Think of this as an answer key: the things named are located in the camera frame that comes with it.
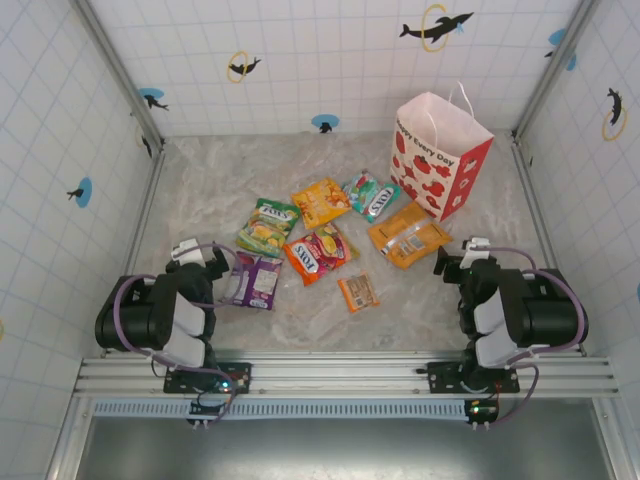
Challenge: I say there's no aluminium table side rail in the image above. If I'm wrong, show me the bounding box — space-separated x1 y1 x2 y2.
102 148 167 357
510 133 587 357

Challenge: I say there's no grey metal panel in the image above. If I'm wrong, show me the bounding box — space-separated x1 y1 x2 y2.
74 415 619 480

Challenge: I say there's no green Fox's candy bag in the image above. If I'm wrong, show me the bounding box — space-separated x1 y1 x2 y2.
235 197 302 259

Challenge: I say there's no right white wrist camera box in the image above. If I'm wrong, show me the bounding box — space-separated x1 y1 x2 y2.
460 237 491 269

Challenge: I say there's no aluminium frame post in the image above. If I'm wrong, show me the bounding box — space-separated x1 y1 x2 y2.
513 0 600 144
68 0 167 154

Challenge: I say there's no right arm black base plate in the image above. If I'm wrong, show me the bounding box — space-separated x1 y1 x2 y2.
427 360 520 394

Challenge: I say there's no small orange snack pack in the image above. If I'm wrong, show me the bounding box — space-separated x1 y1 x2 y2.
337 270 381 315

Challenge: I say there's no aluminium mounting rail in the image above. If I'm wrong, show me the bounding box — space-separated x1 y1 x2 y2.
73 349 621 400

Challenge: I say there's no purple Fox's candy bag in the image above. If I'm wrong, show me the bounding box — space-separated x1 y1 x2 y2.
219 249 284 312

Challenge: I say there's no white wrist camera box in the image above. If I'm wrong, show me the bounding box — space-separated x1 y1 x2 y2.
171 238 209 267
460 237 491 269

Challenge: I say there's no white slotted cable duct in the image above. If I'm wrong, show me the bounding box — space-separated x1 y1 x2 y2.
92 399 474 420

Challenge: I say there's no large orange snack pouch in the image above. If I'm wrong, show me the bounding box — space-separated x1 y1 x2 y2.
367 200 454 271

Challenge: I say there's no teal Fox's candy bag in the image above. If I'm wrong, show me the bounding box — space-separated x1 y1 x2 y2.
341 168 402 224

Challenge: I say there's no white red paper bag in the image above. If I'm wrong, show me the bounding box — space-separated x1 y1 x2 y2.
388 80 496 224

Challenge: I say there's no yellow snack bag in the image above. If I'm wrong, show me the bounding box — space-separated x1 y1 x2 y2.
290 176 353 231

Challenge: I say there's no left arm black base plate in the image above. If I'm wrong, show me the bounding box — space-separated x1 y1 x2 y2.
163 362 253 395

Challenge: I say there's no red Fox's candy bag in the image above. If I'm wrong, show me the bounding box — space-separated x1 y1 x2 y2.
282 221 361 288

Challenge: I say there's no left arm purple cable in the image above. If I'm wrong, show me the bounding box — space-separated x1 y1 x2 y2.
112 242 245 426

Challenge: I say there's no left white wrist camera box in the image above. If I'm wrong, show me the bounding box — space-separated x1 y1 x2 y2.
171 238 209 267

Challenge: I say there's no large dolphin yellow ring sticker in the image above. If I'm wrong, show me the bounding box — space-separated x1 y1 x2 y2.
398 3 475 54

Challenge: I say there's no dolphin blue disc sticker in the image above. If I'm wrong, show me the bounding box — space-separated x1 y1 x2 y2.
66 177 94 209
138 87 170 112
311 113 341 135
544 28 578 71

